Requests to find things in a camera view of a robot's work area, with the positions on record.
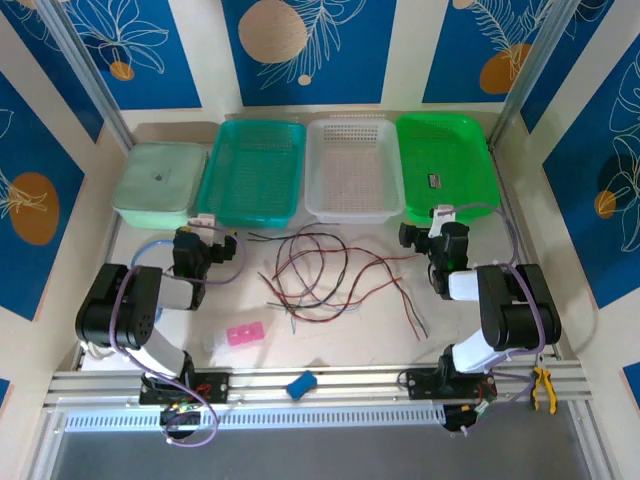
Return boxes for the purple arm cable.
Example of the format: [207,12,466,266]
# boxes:
[447,202,549,436]
[108,224,247,447]

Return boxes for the blue sponge block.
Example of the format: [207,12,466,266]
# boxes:
[284,369,318,400]

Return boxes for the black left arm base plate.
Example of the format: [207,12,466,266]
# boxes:
[138,368,232,406]

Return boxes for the white plastic basket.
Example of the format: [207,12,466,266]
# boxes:
[303,117,406,225]

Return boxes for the aluminium frame rail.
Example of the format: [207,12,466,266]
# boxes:
[45,364,587,407]

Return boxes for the aluminium frame post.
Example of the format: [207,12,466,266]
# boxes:
[37,0,134,151]
[487,0,576,146]

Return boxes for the teal plastic basket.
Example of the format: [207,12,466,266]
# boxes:
[195,118,307,229]

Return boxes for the white slotted cable duct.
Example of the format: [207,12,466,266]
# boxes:
[63,405,447,434]

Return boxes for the blue stethoscope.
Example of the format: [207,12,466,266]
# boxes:
[130,238,176,321]

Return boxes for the blue panel white flower outline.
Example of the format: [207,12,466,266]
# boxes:
[9,0,203,112]

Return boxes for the blue floral poster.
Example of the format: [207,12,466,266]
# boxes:
[222,0,397,107]

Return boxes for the blue panel white leaf outline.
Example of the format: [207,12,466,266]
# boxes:
[542,35,640,310]

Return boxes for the blue panel orange circle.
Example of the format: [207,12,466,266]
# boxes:
[0,72,87,322]
[422,0,550,104]

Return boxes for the yellow black pliers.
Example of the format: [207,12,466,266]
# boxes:
[530,367,559,415]

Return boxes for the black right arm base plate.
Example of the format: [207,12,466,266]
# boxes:
[403,367,500,402]

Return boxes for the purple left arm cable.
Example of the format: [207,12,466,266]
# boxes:
[108,224,247,447]

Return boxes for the green plastic basket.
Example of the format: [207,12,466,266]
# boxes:
[394,112,502,225]

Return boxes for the pink pill box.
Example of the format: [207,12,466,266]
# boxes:
[225,322,266,347]

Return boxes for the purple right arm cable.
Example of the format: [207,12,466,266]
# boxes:
[447,202,549,436]

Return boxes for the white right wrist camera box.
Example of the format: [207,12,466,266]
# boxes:
[430,204,457,235]

